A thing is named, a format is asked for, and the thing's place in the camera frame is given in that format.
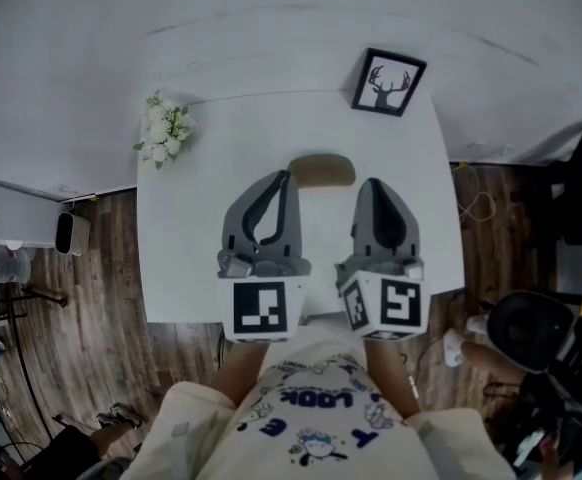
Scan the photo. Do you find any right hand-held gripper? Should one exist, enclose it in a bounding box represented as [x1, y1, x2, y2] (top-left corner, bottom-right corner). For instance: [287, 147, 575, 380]
[334, 176, 426, 342]

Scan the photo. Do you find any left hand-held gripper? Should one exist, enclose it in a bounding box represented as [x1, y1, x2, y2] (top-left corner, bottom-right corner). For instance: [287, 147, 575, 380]
[214, 169, 314, 344]

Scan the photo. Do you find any person's right forearm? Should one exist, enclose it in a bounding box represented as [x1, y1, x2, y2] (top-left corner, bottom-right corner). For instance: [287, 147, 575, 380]
[363, 337, 421, 419]

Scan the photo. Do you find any person's left forearm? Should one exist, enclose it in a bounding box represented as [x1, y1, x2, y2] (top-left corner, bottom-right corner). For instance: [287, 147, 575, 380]
[213, 340, 272, 409]

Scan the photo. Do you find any white flower bouquet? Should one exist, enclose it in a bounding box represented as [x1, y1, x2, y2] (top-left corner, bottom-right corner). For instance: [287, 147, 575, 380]
[132, 89, 197, 172]

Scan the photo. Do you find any black framed deer picture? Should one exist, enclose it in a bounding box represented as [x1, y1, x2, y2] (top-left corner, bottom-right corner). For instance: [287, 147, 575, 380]
[350, 46, 428, 118]

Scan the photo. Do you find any white black floor appliance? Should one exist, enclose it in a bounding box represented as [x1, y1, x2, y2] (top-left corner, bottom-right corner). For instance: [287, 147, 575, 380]
[53, 210, 92, 258]

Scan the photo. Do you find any black office chair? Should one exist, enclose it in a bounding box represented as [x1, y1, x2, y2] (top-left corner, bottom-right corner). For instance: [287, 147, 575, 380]
[548, 126, 582, 250]

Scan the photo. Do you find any person's cream printed shirt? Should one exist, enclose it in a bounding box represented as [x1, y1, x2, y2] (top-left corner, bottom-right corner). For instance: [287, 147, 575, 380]
[120, 327, 517, 480]

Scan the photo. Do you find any black metal rack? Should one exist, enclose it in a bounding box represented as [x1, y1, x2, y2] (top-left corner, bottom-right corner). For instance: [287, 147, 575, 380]
[0, 287, 70, 329]

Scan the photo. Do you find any clear plastic water jug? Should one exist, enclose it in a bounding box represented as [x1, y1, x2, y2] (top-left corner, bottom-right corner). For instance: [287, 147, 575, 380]
[0, 240, 32, 285]

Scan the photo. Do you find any beige floor cable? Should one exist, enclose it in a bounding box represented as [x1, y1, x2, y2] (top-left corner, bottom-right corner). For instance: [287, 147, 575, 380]
[453, 160, 497, 225]

